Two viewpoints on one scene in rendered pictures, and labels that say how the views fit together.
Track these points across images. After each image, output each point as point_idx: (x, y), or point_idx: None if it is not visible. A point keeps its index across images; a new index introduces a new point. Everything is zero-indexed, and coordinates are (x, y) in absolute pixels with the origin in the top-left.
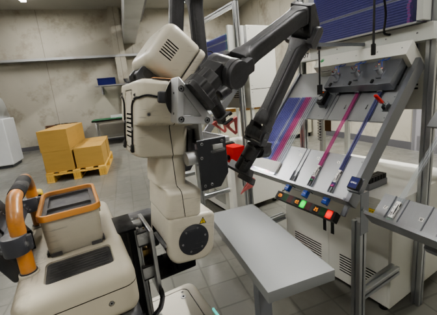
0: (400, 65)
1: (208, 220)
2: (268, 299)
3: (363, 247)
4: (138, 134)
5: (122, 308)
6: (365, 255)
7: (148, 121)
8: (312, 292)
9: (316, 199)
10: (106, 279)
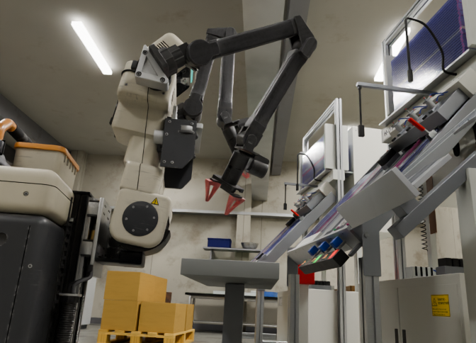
0: (455, 94)
1: (161, 203)
2: (180, 268)
3: (374, 301)
4: (119, 108)
5: (32, 203)
6: (378, 316)
7: (124, 89)
8: None
9: (387, 311)
10: (30, 171)
